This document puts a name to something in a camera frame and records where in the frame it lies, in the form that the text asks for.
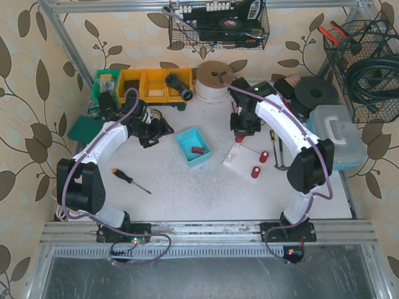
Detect coiled black hose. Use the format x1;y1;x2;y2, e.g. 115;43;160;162
345;18;399;108

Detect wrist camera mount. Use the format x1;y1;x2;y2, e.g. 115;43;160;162
229;77;250;105
142;107;162;124

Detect clear toolbox white handle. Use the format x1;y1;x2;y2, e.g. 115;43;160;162
307;105;367;171

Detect silver wrench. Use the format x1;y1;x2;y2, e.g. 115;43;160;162
161;6;197;31

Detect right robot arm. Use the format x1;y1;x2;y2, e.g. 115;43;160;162
218;71;335;228

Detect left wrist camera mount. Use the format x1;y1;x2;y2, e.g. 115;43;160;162
142;107;162;124

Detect green storage bin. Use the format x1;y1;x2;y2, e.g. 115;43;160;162
92;69;120;103

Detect grey pipe fitting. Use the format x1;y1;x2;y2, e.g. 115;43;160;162
165;74;193;102

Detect green plastic lid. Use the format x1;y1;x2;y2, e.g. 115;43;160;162
67;116;104;144

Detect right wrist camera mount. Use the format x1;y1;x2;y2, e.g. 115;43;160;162
229;77;250;105

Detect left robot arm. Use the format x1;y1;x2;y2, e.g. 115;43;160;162
56;87;174;229

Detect green bin rail base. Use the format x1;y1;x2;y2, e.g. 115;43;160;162
148;102;187;112

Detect white power cord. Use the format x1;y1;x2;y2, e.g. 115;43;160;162
55;207;79;222

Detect long red spring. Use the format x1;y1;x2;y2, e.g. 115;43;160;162
191;146;205;155

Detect metal nail pin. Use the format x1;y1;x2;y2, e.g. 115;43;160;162
112;168;151;194

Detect orange handled pliers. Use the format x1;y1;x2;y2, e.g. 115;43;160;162
317;21;349;47

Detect black electrical tape roll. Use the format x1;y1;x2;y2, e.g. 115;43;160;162
218;17;243;32

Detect black green meter device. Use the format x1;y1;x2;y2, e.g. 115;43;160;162
99;92;118;121

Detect small red spring front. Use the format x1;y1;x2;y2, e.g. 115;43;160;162
259;151;269;164

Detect top wire basket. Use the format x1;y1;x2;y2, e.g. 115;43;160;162
161;1;269;53

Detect wire basket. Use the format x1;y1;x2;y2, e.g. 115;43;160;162
323;19;398;123
161;1;269;53

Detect small hammer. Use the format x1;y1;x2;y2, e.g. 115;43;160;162
275;138;289;171

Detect small file yellow handle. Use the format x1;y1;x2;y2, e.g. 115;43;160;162
270;130;276;143

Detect white peg board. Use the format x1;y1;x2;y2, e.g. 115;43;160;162
223;143;269;183

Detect yellow storage bin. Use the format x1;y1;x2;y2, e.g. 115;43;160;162
116;68;193;105

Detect white cable spool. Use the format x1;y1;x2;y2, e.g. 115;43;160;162
195;60;233;105

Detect black disc spool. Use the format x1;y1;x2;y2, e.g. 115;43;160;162
294;77;339;110

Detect black box in bin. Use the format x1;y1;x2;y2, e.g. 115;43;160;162
124;80;140;96

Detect light blue plastic box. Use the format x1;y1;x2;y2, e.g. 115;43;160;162
175;127;211;167

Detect right wire basket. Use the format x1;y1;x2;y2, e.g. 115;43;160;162
323;19;398;123

